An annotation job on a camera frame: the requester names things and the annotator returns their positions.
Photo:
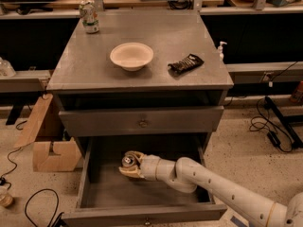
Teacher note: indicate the open grey middle drawer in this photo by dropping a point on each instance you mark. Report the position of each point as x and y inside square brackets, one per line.
[109, 199]

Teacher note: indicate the brass top drawer knob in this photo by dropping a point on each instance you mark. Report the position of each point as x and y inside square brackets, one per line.
[143, 123]

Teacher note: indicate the light wooden block stand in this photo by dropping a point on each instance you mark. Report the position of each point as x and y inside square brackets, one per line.
[44, 131]

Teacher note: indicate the brass drawer knob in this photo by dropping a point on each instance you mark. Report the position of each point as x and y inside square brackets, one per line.
[147, 222]
[143, 123]

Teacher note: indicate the clear plastic cup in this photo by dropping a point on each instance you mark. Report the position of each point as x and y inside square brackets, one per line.
[6, 199]

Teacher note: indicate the green white soda can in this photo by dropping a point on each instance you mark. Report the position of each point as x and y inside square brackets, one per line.
[89, 17]

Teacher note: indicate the grey wooden drawer cabinet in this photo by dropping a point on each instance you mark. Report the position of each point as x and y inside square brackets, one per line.
[86, 79]

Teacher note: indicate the closed grey top drawer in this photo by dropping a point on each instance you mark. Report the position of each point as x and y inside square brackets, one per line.
[125, 121]

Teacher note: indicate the white pump bottle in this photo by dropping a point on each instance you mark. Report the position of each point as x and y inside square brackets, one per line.
[220, 49]

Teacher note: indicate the clear plastic bag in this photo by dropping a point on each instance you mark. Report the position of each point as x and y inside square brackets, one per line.
[6, 69]

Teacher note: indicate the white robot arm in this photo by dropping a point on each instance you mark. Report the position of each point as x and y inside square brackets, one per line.
[185, 175]

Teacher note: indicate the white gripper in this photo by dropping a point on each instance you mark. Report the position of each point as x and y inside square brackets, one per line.
[149, 167]

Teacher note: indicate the orange bottle on floor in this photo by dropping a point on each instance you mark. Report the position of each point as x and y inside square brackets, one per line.
[297, 95]

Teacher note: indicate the orange soda can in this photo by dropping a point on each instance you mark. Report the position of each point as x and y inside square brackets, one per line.
[129, 161]

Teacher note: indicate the black snack packet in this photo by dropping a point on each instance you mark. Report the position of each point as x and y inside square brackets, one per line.
[186, 64]

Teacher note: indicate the brass middle drawer knob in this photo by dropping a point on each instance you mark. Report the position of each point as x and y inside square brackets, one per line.
[147, 222]

